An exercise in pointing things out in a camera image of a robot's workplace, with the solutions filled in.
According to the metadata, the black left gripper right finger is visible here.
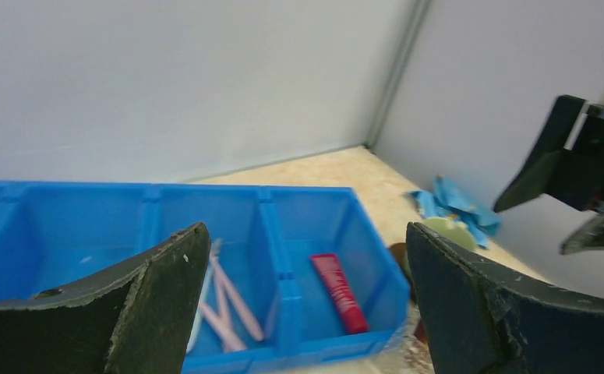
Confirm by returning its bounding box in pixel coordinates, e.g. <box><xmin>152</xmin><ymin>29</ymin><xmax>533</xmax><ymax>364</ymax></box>
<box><xmin>406</xmin><ymin>223</ymin><xmax>604</xmax><ymax>373</ymax></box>

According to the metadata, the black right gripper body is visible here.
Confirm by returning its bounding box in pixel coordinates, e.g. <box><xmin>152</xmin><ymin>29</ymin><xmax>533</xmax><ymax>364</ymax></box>
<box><xmin>545</xmin><ymin>95</ymin><xmax>604</xmax><ymax>213</ymax></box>

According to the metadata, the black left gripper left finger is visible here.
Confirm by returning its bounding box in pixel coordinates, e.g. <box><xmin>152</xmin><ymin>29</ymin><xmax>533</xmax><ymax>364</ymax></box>
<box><xmin>0</xmin><ymin>222</ymin><xmax>210</xmax><ymax>373</ymax></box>

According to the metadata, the green ceramic mug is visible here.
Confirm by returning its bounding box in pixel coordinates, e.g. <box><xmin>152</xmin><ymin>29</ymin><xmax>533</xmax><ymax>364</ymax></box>
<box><xmin>404</xmin><ymin>217</ymin><xmax>478</xmax><ymax>278</ymax></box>

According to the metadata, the red toothpaste tube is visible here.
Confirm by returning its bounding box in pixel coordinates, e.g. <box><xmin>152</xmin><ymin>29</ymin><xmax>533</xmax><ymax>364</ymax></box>
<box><xmin>310</xmin><ymin>253</ymin><xmax>369</xmax><ymax>334</ymax></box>

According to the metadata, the clear textured acrylic tray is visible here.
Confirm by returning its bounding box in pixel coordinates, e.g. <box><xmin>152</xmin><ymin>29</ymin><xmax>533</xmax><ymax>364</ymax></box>
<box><xmin>378</xmin><ymin>303</ymin><xmax>435</xmax><ymax>374</ymax></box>

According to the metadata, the light pink toothbrush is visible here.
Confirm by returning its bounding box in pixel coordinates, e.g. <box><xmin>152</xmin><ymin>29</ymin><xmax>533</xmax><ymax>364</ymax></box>
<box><xmin>199</xmin><ymin>277</ymin><xmax>246</xmax><ymax>352</ymax></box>

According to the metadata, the brown oval wooden tray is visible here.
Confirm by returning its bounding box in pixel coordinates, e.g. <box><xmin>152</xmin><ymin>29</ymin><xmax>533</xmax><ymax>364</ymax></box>
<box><xmin>388</xmin><ymin>242</ymin><xmax>417</xmax><ymax>304</ymax></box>

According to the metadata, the blue crumpled cloth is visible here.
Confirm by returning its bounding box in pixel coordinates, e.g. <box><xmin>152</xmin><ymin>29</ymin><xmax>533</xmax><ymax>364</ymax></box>
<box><xmin>406</xmin><ymin>175</ymin><xmax>501</xmax><ymax>249</ymax></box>

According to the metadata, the blue divided storage bin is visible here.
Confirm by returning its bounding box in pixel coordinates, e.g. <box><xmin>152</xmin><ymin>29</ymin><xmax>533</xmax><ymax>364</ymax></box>
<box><xmin>0</xmin><ymin>181</ymin><xmax>409</xmax><ymax>373</ymax></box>

